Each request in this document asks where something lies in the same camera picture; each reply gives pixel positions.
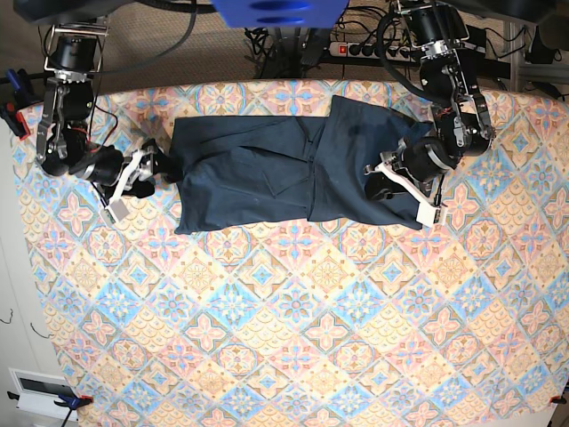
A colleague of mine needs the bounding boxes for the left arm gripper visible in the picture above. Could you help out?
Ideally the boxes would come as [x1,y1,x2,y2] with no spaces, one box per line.
[365,136,458,206]

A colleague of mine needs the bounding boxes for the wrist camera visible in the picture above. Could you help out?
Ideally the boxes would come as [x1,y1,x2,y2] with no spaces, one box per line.
[416,203,447,228]
[102,199,130,226]

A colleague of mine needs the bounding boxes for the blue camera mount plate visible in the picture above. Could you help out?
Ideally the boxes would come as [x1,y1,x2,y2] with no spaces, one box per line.
[212,0,349,28]

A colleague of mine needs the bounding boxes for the orange clamp lower right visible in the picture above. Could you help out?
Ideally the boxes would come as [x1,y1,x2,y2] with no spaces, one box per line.
[549,396,567,405]

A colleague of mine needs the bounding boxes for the white floor vent box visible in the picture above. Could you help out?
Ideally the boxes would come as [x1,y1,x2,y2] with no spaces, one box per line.
[8,367,74,421]

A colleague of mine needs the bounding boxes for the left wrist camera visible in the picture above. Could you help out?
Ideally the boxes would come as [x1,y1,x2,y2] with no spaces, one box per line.
[416,203,447,228]

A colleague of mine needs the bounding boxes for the dark blue t-shirt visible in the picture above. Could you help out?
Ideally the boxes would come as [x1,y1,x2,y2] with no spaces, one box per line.
[170,96,432,235]

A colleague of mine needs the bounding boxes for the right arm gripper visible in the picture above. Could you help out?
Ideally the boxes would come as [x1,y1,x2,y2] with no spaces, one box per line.
[68,139,183,207]

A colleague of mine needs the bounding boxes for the blue clamp lower left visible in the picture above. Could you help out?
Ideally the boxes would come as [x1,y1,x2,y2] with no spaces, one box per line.
[6,391,93,426]

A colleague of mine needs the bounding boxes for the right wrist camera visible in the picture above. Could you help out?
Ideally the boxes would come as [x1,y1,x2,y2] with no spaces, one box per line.
[102,199,130,226]

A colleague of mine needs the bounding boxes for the patterned tablecloth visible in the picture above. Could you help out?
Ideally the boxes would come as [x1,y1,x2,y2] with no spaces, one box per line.
[10,91,568,426]

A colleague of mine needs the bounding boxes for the white power strip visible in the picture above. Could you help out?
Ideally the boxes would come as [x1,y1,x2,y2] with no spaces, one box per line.
[328,42,411,60]

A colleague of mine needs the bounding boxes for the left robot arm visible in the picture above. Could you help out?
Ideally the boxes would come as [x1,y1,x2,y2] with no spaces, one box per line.
[365,1,494,200]

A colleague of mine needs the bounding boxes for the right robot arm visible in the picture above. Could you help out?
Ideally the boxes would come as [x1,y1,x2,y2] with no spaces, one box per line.
[36,20,182,206]

